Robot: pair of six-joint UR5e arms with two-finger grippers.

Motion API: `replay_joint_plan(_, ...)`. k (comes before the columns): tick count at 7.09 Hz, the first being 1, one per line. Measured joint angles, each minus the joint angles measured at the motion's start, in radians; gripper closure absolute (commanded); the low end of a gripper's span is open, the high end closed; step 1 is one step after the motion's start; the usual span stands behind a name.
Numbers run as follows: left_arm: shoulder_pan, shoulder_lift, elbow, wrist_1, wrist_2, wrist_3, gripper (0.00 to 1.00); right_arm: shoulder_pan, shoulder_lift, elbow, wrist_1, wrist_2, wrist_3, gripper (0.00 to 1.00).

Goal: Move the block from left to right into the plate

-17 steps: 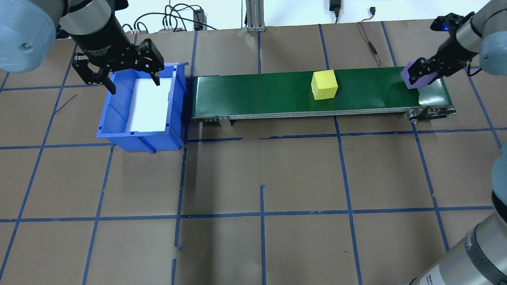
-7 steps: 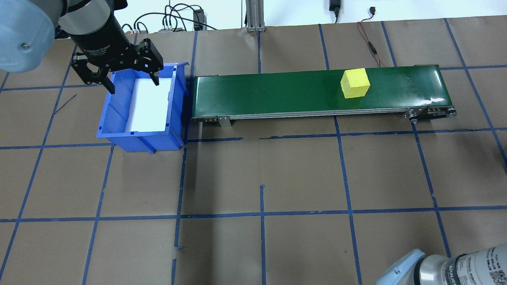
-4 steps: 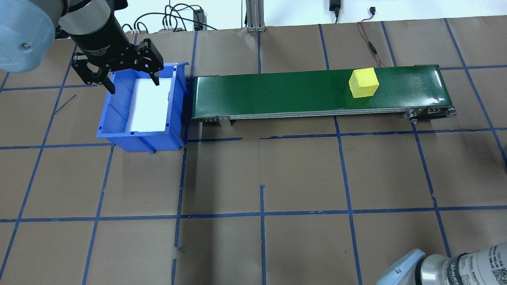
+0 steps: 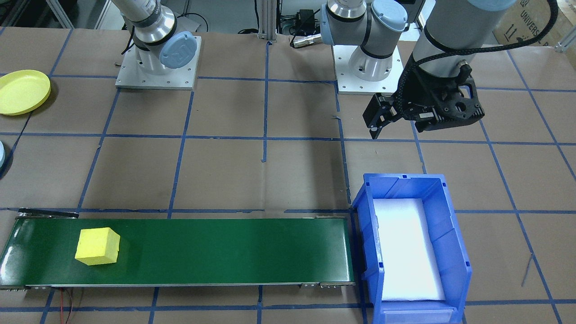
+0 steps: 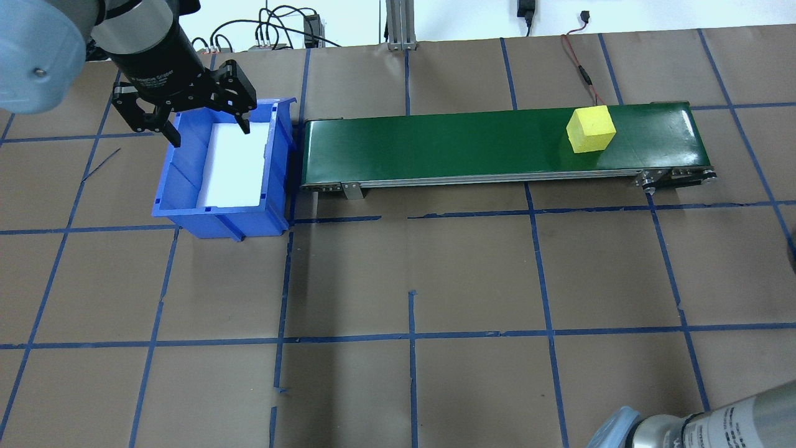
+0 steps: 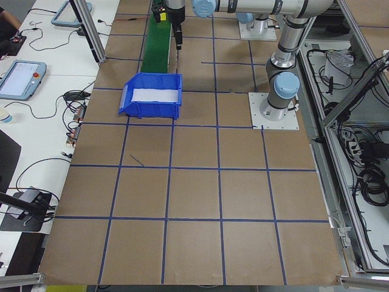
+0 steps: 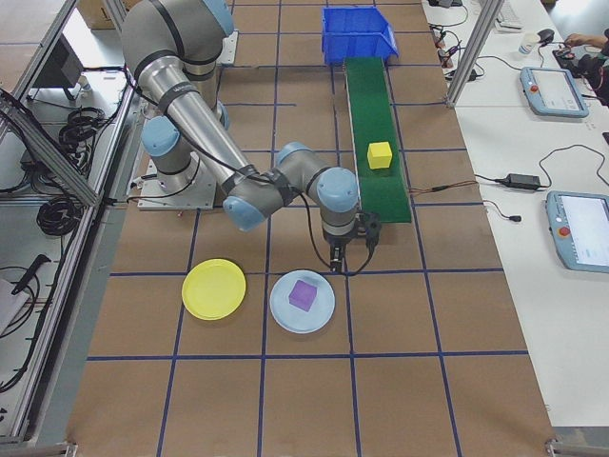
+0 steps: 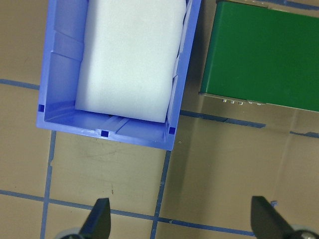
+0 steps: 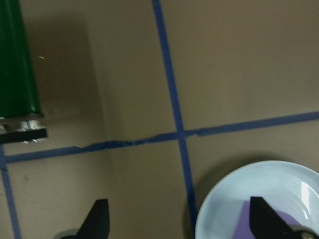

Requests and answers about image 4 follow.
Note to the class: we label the white square base plate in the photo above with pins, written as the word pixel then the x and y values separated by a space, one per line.
pixel 130 81
pixel 346 83

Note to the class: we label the brown cardboard box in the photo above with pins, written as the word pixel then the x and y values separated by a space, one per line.
pixel 526 22

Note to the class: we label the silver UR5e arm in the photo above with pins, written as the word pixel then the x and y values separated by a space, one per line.
pixel 153 40
pixel 454 40

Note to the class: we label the black power adapter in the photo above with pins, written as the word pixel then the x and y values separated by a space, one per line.
pixel 306 18

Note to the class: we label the yellow round plate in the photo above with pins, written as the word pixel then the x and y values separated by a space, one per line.
pixel 20 92

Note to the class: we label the green conveyor belt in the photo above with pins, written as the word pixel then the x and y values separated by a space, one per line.
pixel 216 252

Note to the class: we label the blue plastic storage bin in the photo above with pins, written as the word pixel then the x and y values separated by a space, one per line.
pixel 452 252

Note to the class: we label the white foam pad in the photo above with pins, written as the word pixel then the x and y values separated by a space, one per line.
pixel 405 252

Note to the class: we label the yellow foam block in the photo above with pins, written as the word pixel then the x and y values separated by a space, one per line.
pixel 96 247

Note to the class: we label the light blue round object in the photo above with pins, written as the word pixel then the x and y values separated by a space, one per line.
pixel 2 155

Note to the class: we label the silver metal connector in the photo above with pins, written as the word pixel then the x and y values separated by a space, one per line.
pixel 306 40

